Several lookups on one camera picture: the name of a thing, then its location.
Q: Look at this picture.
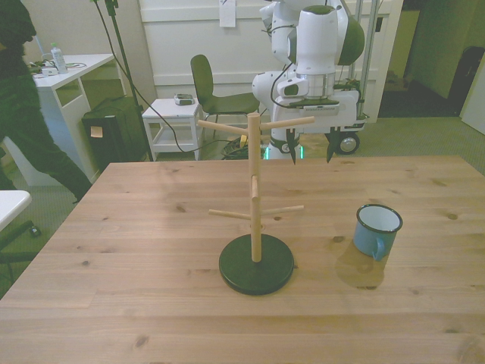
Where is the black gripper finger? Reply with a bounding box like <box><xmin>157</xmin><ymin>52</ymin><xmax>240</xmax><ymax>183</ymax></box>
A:
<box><xmin>325</xmin><ymin>127</ymin><xmax>337</xmax><ymax>165</ymax></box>
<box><xmin>286</xmin><ymin>127</ymin><xmax>299</xmax><ymax>165</ymax></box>

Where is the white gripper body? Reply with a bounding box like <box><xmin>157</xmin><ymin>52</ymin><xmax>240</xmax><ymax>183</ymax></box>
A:
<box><xmin>271</xmin><ymin>89</ymin><xmax>360</xmax><ymax>134</ymax></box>

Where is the blue enamel mug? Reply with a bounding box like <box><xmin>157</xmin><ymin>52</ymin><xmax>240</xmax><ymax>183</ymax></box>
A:
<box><xmin>352</xmin><ymin>203</ymin><xmax>404</xmax><ymax>262</ymax></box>

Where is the wooden mug tree black base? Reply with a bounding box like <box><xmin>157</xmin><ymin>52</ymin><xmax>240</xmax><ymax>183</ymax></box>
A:
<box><xmin>197</xmin><ymin>112</ymin><xmax>316</xmax><ymax>296</ymax></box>

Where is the black chair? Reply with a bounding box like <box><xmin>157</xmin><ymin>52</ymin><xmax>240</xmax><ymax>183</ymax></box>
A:
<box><xmin>189</xmin><ymin>54</ymin><xmax>262</xmax><ymax>126</ymax></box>

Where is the small white side table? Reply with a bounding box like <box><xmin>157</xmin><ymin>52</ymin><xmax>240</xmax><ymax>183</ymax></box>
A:
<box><xmin>141</xmin><ymin>98</ymin><xmax>205</xmax><ymax>162</ymax></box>

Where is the white paper sheet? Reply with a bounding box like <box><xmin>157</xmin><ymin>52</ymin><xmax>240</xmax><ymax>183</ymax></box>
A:
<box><xmin>219</xmin><ymin>0</ymin><xmax>237</xmax><ymax>28</ymax></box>

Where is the black case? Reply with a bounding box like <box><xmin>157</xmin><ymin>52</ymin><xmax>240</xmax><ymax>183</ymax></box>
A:
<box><xmin>81</xmin><ymin>97</ymin><xmax>152</xmax><ymax>174</ymax></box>

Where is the white desk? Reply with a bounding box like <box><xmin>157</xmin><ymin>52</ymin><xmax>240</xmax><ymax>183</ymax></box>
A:
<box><xmin>33</xmin><ymin>52</ymin><xmax>128</xmax><ymax>187</ymax></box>

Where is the clear plastic bottle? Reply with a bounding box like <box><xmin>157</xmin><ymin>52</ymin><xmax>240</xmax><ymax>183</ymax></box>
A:
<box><xmin>50</xmin><ymin>42</ymin><xmax>69</xmax><ymax>75</ymax></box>

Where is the person in dark clothes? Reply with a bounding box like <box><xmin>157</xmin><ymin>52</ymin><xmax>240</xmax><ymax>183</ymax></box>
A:
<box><xmin>0</xmin><ymin>0</ymin><xmax>94</xmax><ymax>205</ymax></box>

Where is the white round table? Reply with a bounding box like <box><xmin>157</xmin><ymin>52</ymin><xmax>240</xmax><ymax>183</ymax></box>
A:
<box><xmin>0</xmin><ymin>189</ymin><xmax>32</xmax><ymax>232</ymax></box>

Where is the pile of floor cables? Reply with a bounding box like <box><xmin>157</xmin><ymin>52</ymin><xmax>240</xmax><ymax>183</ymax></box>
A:
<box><xmin>221</xmin><ymin>135</ymin><xmax>252</xmax><ymax>160</ymax></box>

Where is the aluminium frame pole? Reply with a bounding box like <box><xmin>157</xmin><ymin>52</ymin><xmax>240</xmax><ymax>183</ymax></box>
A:
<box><xmin>350</xmin><ymin>0</ymin><xmax>380</xmax><ymax>115</ymax></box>

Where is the black cable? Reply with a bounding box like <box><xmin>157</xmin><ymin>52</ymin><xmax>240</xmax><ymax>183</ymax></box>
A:
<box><xmin>94</xmin><ymin>0</ymin><xmax>249</xmax><ymax>154</ymax></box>

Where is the black camera stand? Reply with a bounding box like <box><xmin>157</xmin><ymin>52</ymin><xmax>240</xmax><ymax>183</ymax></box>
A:
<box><xmin>89</xmin><ymin>0</ymin><xmax>155</xmax><ymax>162</ymax></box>

